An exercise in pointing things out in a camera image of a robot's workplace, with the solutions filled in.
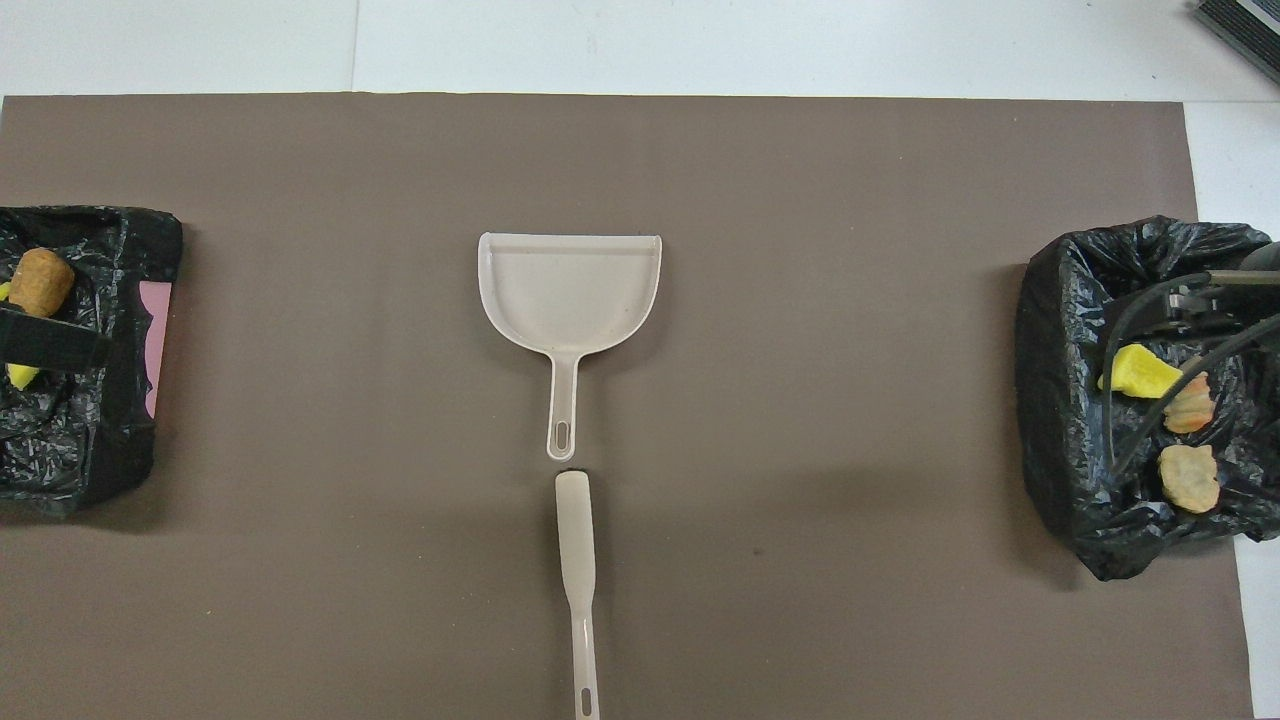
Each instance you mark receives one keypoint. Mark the black plastic trash bag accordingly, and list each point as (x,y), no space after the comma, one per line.
(1060,450)
(100,430)

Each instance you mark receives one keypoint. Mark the pink plastic bin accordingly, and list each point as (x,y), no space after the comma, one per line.
(155,330)

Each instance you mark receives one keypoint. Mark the round brown crusty bread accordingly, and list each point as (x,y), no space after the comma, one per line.
(42,282)

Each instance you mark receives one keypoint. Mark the beige plastic dustpan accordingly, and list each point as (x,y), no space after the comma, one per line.
(570,290)

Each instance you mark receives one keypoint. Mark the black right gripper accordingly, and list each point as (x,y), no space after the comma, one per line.
(1225,298)

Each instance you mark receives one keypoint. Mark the dark grey ribbed panel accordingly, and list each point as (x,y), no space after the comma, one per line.
(1250,30)

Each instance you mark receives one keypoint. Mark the tan ridged croissant piece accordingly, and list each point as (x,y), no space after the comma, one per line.
(1190,410)

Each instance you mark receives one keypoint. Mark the notched yellow sponge piece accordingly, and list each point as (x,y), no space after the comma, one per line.
(20,376)

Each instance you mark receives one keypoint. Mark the pale bread piece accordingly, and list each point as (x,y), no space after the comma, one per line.
(1188,480)

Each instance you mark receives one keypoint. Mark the brown table mat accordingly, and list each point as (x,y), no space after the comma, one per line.
(800,160)

